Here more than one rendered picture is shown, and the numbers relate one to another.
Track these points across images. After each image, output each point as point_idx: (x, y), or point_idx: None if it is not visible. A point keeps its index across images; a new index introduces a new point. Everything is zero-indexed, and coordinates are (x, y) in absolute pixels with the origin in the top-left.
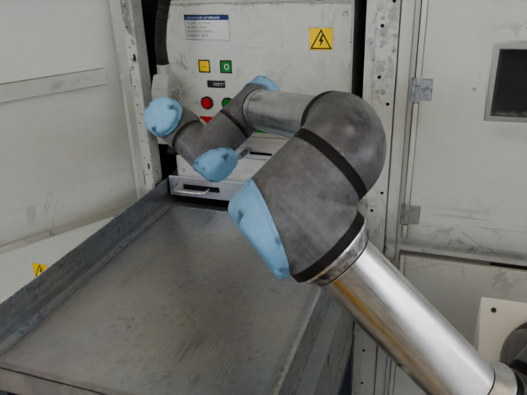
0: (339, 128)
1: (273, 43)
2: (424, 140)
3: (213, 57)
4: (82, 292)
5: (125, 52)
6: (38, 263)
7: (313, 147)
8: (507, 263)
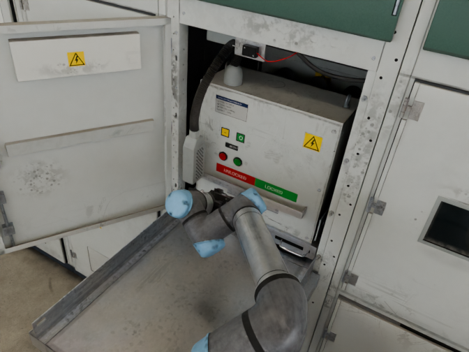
0: (270, 334)
1: (277, 133)
2: (370, 238)
3: (232, 128)
4: (112, 290)
5: (169, 110)
6: None
7: (249, 342)
8: (412, 328)
